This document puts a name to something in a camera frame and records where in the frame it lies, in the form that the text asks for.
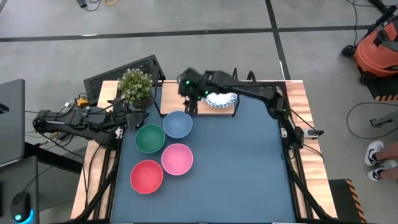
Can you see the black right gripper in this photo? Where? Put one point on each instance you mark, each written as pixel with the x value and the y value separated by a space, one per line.
pixel 192 84

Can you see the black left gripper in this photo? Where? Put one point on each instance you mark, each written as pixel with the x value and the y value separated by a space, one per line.
pixel 132 119

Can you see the green bowl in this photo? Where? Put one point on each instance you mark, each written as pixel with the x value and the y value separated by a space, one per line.
pixel 150 138

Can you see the blue bowl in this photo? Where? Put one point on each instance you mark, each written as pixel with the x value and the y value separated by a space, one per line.
pixel 177 124

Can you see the blue patterned paper plate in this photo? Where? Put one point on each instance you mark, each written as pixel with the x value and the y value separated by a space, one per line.
pixel 220 101

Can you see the pink bowl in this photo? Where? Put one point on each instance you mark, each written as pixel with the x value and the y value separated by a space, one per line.
pixel 177 159

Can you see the red bowl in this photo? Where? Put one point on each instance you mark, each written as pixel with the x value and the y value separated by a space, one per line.
pixel 146 176

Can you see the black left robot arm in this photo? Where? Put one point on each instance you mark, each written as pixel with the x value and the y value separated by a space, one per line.
pixel 77 119

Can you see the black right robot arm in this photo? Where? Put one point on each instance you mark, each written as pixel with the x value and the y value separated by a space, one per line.
pixel 248 88

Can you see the large potted flowering plant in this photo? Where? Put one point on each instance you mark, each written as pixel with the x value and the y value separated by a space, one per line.
pixel 135 85

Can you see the black perforated metal panel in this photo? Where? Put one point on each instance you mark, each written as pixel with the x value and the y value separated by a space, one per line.
pixel 105 79

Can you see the yellow and black tool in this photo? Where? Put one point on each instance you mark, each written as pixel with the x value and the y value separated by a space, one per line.
pixel 82 102

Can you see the blue table mat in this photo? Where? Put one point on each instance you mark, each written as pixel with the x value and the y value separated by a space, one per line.
pixel 233 171

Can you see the gray laptop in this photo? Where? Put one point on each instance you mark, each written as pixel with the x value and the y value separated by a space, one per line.
pixel 12 124

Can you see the gray side desk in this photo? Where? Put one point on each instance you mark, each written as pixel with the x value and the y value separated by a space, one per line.
pixel 18 177

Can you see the black computer mouse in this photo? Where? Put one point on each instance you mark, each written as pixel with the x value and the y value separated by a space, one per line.
pixel 21 207

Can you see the black mat with orange stripes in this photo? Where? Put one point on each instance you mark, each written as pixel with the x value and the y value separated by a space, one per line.
pixel 382 90
pixel 339 202

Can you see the person's white shoes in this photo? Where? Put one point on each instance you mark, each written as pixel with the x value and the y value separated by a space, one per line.
pixel 373 152

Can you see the orange and black vacuum cleaner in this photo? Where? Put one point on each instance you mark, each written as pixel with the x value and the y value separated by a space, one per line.
pixel 376 53

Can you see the gray metal stand foot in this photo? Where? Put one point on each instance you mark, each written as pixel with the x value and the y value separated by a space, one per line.
pixel 385 119

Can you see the black aluminium table frame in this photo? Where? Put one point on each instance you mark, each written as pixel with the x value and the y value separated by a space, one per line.
pixel 297 186

